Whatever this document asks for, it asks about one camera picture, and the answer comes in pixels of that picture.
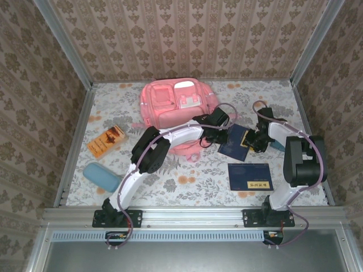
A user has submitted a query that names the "pink school backpack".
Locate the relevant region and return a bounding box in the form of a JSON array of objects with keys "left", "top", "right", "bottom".
[{"left": 132, "top": 76, "right": 238, "bottom": 163}]

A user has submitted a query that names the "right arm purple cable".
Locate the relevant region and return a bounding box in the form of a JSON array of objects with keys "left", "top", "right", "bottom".
[{"left": 252, "top": 99, "right": 327, "bottom": 250}]

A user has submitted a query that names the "dark blue book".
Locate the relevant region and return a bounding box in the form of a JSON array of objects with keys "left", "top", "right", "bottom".
[
  {"left": 217, "top": 123, "right": 252, "bottom": 163},
  {"left": 227, "top": 163, "right": 275, "bottom": 192}
]

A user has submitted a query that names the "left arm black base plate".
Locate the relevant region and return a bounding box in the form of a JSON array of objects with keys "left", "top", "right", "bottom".
[{"left": 92, "top": 209, "right": 143, "bottom": 228}]

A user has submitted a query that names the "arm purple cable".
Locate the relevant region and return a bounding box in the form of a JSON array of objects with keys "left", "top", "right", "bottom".
[
  {"left": 106, "top": 102, "right": 239, "bottom": 252},
  {"left": 252, "top": 99, "right": 327, "bottom": 250}
]

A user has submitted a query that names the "aluminium side rail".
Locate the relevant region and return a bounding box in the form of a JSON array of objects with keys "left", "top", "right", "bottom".
[
  {"left": 53, "top": 83, "right": 97, "bottom": 207},
  {"left": 291, "top": 82, "right": 335, "bottom": 206}
]

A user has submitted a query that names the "grey slotted cable duct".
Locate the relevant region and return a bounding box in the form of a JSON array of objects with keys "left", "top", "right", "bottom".
[{"left": 52, "top": 229, "right": 287, "bottom": 242}]

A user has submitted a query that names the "light blue pencil case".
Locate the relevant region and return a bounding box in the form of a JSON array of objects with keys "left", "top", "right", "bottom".
[{"left": 82, "top": 161, "right": 121, "bottom": 194}]

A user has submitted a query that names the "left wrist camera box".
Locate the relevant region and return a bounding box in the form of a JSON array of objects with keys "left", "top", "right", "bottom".
[{"left": 211, "top": 107, "right": 230, "bottom": 130}]

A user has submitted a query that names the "long aluminium mounting rail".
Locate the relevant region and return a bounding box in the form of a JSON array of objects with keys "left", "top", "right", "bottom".
[{"left": 41, "top": 206, "right": 348, "bottom": 227}]

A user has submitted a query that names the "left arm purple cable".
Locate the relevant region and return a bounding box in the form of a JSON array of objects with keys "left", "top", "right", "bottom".
[{"left": 106, "top": 102, "right": 239, "bottom": 252}]

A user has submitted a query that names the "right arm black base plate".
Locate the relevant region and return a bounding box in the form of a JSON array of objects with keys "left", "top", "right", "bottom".
[{"left": 242, "top": 209, "right": 296, "bottom": 228}]

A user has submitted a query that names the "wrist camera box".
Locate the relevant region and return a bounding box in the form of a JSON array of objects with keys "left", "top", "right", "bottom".
[
  {"left": 256, "top": 107, "right": 275, "bottom": 124},
  {"left": 211, "top": 107, "right": 230, "bottom": 130}
]

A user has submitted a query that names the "grey metal sheet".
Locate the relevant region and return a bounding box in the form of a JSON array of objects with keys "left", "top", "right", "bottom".
[{"left": 42, "top": 240, "right": 348, "bottom": 272}]

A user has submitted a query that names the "orange book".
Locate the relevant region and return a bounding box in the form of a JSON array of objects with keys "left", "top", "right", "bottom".
[{"left": 86, "top": 124, "right": 128, "bottom": 160}]

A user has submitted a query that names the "teal pouch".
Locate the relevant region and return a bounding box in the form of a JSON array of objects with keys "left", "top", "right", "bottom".
[{"left": 269, "top": 140, "right": 286, "bottom": 152}]

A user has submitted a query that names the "aluminium frame post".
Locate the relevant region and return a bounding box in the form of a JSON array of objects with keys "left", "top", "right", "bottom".
[
  {"left": 33, "top": 0, "right": 94, "bottom": 87},
  {"left": 290, "top": 0, "right": 345, "bottom": 86}
]

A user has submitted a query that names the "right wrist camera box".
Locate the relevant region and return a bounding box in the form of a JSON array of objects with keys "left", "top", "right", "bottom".
[{"left": 256, "top": 107, "right": 275, "bottom": 124}]

